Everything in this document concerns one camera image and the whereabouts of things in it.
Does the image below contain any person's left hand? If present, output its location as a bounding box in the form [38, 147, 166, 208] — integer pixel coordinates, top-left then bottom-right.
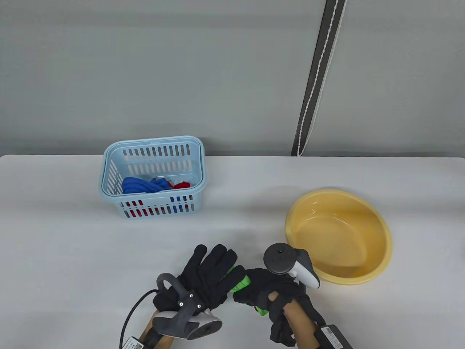
[153, 244, 246, 312]

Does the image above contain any grey hand controller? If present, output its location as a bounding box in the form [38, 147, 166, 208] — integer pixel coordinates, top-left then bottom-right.
[263, 243, 321, 289]
[152, 273, 223, 340]

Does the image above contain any white beaded cord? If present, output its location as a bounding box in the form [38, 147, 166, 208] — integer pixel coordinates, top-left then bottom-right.
[297, 0, 340, 157]

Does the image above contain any light blue plastic basket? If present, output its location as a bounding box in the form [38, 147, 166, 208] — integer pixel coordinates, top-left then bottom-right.
[99, 136, 207, 220]

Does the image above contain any blue rectangular towel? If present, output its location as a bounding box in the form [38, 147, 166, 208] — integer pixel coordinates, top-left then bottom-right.
[122, 177, 194, 215]

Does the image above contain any black cable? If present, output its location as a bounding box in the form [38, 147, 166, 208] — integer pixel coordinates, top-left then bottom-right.
[119, 289, 160, 348]

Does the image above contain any grey left hand controller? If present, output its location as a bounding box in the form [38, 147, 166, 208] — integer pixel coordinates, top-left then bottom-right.
[152, 273, 223, 340]

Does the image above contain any green rectangular towel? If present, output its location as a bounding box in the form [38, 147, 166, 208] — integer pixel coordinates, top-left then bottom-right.
[226, 265, 271, 316]

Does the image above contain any person's left forearm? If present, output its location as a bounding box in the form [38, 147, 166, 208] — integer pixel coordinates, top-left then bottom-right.
[140, 309, 175, 349]

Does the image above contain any person's right hand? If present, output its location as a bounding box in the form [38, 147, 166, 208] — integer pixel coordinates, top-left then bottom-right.
[232, 268, 315, 346]

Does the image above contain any grey right hand controller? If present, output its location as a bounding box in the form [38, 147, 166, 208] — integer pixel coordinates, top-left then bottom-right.
[263, 243, 321, 289]

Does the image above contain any red rectangular towel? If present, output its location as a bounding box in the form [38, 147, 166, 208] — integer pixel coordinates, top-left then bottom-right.
[125, 181, 192, 218]

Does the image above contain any yellow plastic basin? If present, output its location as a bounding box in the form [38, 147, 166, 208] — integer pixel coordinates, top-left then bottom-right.
[285, 188, 393, 285]

